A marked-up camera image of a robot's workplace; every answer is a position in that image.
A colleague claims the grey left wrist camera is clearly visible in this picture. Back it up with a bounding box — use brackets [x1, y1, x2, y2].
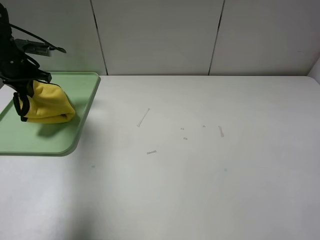
[14, 39, 51, 57]

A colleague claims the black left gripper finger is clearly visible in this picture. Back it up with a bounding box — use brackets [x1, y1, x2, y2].
[14, 83, 33, 100]
[37, 71, 52, 83]

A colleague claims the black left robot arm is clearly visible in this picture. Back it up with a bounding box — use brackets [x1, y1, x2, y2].
[0, 5, 52, 96]

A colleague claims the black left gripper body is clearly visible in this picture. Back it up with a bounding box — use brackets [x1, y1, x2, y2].
[0, 44, 42, 85]

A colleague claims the black left camera cable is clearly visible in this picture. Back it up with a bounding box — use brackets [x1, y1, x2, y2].
[8, 23, 68, 55]

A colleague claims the yellow towel with black trim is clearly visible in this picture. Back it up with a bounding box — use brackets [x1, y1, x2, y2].
[13, 80, 76, 124]

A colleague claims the green plastic tray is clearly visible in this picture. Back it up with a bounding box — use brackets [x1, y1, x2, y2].
[0, 72, 100, 156]

